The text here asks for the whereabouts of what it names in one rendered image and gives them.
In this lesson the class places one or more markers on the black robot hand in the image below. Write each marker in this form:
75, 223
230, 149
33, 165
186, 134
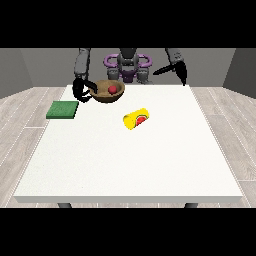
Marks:
177, 70
80, 89

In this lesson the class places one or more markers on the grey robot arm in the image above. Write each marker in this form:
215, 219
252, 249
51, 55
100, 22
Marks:
174, 56
82, 64

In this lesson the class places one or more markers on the green square pad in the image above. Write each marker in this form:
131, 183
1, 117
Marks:
62, 109

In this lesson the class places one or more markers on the yellow cup with melon print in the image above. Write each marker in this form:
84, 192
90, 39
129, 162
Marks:
135, 119

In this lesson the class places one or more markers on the grey robot trunk purple rings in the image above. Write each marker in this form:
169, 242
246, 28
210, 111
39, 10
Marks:
127, 68

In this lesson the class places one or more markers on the dark table leg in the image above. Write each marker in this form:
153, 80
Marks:
65, 205
191, 205

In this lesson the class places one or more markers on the brown wooden bowl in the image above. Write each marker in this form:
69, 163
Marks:
107, 91

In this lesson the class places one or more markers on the small red ball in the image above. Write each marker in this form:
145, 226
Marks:
112, 89

